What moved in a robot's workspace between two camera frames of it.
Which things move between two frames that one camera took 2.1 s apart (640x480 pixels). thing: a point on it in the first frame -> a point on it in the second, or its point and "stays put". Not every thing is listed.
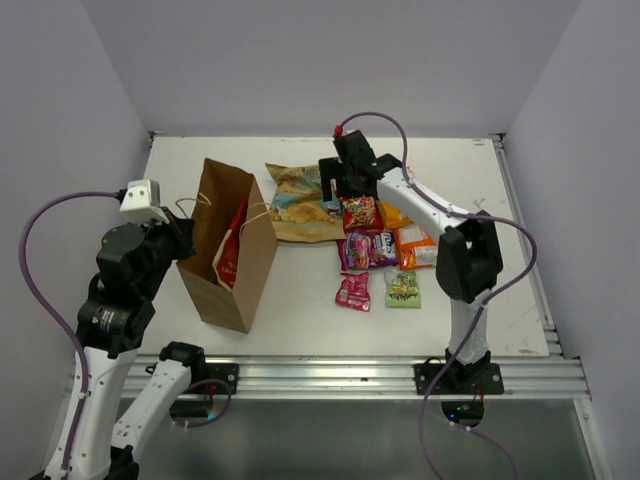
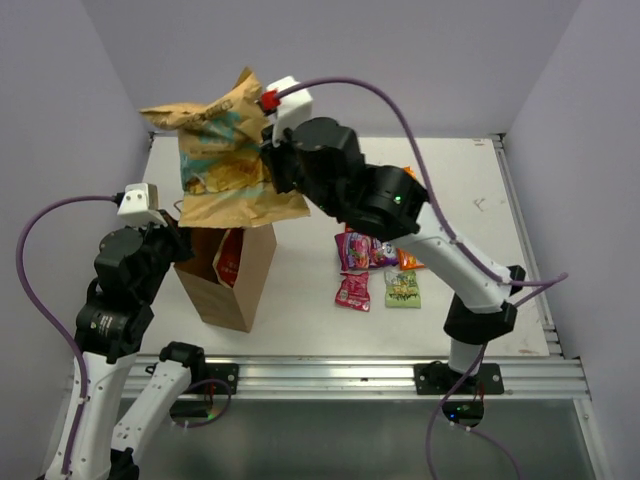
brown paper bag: (235, 243) stays put
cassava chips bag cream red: (226, 259) stays put
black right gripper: (332, 168) -> (275, 155)
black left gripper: (182, 231) stays put
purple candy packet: (364, 249) stays put
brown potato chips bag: (299, 211) -> (222, 154)
